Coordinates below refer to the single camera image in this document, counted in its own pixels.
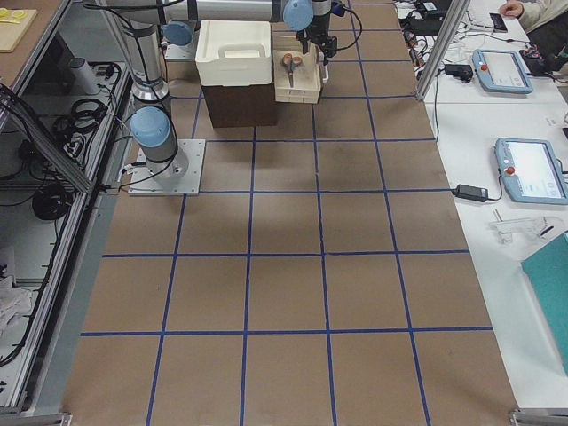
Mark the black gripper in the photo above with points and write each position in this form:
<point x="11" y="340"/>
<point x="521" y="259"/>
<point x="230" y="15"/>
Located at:
<point x="318" y="21"/>

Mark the grey orange handled scissors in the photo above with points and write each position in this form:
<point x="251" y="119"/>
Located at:
<point x="291" y="63"/>

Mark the wooden drawer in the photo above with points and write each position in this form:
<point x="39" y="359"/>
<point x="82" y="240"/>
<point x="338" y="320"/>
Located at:
<point x="307" y="83"/>

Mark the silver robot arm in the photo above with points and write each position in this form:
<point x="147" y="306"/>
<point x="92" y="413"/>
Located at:
<point x="137" y="22"/>

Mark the upper teach pendant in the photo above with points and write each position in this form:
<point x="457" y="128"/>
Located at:
<point x="501" y="72"/>

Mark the teach pendant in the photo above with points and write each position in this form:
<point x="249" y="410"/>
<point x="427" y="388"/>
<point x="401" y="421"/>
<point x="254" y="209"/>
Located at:
<point x="501" y="72"/>
<point x="530" y="172"/>

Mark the black power adapter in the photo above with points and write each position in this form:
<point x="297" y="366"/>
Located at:
<point x="471" y="193"/>

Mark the lower teach pendant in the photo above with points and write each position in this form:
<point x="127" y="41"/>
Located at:
<point x="530" y="172"/>

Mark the clear acrylic part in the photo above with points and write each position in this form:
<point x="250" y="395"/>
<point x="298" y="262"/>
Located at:
<point x="533" y="228"/>

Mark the teal box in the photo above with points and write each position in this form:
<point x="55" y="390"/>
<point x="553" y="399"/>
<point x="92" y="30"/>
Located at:
<point x="547" y="272"/>

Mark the white drawer handle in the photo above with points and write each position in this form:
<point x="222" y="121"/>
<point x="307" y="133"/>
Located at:
<point x="324" y="74"/>

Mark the aluminium frame post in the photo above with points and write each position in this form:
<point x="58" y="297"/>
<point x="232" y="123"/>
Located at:
<point x="445" y="36"/>

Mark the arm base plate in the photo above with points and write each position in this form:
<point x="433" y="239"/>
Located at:
<point x="181" y="176"/>

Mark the aluminium table frame rail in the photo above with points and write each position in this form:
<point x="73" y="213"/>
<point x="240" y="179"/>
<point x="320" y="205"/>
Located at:
<point x="29" y="123"/>

